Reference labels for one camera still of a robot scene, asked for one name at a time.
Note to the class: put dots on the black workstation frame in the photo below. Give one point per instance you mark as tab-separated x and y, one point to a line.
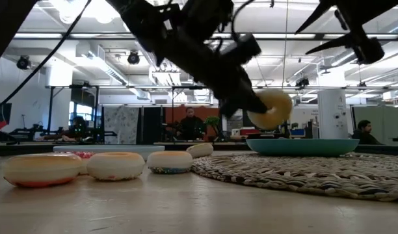
51	110

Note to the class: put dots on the round woven straw mat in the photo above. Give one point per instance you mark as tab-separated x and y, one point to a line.
283	175

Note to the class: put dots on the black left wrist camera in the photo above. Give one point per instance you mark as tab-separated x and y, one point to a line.
246	48

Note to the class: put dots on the white round column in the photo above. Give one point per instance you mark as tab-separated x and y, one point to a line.
332	113

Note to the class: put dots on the small yellow sprinkled donut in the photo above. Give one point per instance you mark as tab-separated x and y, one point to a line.
201	150

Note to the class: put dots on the teal green plate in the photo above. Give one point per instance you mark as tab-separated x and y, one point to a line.
303	148

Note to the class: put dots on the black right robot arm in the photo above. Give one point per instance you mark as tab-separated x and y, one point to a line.
365	9

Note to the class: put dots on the small leafy green plant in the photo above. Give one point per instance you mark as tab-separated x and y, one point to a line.
212	121

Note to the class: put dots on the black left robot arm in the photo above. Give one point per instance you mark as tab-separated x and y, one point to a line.
137	13

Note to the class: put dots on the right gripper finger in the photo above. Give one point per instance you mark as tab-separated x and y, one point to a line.
342	43
317	13

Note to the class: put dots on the small red sprinkled donut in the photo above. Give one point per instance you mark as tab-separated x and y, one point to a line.
85	155

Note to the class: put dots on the blue storage bin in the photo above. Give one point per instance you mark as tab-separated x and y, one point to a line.
298	132

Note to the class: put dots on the red and white box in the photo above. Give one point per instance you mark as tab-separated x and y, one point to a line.
247	132

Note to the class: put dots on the light blue plate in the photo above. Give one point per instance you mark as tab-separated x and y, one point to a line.
127	150

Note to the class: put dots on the black ceiling spotlight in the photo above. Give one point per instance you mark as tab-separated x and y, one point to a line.
23	62
302	82
133	58

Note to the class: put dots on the large pink iced donut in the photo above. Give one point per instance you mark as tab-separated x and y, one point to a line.
278	107

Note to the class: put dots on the dark monitor screen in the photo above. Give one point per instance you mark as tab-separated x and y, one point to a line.
0	113

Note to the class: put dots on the small orange toy donut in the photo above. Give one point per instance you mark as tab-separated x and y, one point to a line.
169	162
116	165
41	169

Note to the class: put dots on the person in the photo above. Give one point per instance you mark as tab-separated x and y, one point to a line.
365	136
191	128

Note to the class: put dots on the orange partition panel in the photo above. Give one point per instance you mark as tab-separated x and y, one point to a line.
173	113

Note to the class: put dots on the black aluminium table frame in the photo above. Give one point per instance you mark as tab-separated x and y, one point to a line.
23	149

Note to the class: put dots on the grey patterned curtain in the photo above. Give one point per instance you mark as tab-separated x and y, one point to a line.
121	125

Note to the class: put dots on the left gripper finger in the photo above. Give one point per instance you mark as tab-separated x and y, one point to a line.
226	109
251	96

